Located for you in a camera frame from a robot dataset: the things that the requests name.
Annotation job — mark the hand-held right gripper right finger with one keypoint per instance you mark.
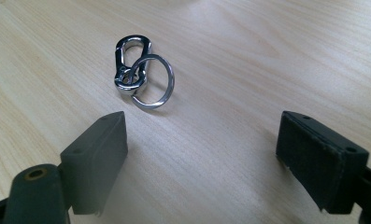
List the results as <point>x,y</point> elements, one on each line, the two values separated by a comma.
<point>323,169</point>

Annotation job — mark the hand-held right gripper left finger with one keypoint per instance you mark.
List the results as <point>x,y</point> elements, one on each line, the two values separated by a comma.
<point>92,165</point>

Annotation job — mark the silver metal carabiner clip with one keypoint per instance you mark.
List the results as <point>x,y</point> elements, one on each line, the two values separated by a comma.
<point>119,59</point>

